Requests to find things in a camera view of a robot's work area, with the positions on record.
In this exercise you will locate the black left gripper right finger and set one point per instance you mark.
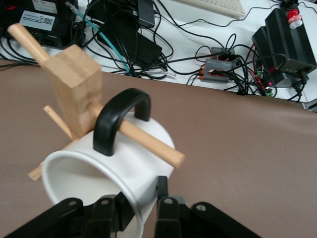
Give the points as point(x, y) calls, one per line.
point(168, 218)

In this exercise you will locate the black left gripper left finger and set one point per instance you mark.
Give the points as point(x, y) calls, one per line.
point(109, 215)

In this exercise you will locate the wooden cup rack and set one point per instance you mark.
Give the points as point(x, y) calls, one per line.
point(74, 81)

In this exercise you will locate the grey orange hub device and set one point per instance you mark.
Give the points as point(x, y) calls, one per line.
point(219, 69)
point(221, 51)

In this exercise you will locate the green terminal connector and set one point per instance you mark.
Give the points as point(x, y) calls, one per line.
point(269, 91)

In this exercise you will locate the black power brick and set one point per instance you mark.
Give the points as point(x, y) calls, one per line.
point(133, 44)

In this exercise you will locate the small black ribbed box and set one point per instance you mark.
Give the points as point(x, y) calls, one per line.
point(261, 47)

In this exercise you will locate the slim black adapter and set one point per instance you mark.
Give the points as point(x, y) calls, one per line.
point(146, 13)

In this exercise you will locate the black computer box white label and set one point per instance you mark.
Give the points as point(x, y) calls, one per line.
point(37, 22)

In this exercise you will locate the large black ribbed controller box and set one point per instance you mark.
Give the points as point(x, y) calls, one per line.
point(294, 54)

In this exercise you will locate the beige keyboard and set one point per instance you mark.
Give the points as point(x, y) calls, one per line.
point(218, 6)

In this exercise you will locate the red and white stop button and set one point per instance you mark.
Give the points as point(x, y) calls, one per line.
point(294, 18)

